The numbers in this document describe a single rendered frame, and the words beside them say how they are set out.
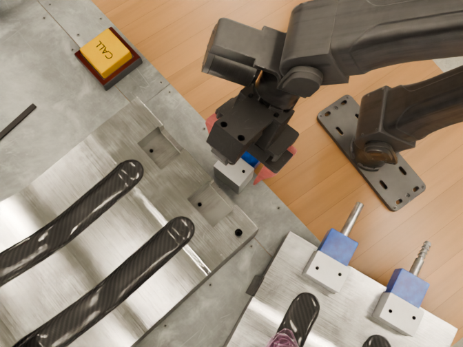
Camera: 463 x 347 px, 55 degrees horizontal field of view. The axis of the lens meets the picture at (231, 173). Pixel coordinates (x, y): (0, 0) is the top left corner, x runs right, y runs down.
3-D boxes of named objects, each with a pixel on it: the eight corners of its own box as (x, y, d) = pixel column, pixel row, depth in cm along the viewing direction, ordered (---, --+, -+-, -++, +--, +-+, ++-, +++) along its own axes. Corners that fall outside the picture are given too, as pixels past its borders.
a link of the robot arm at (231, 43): (194, 93, 53) (216, 46, 42) (211, 31, 55) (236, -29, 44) (283, 121, 55) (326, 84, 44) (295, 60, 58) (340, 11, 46)
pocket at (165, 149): (165, 132, 67) (162, 123, 63) (188, 157, 66) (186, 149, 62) (142, 151, 66) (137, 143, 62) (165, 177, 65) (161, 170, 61)
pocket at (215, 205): (212, 183, 65) (211, 177, 61) (237, 210, 64) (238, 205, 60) (189, 204, 64) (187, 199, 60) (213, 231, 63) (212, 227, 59)
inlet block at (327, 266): (340, 198, 67) (349, 191, 62) (369, 215, 66) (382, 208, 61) (299, 275, 64) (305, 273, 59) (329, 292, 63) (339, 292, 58)
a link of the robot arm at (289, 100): (241, 103, 54) (263, 58, 49) (244, 74, 57) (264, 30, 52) (293, 120, 55) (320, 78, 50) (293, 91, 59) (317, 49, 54)
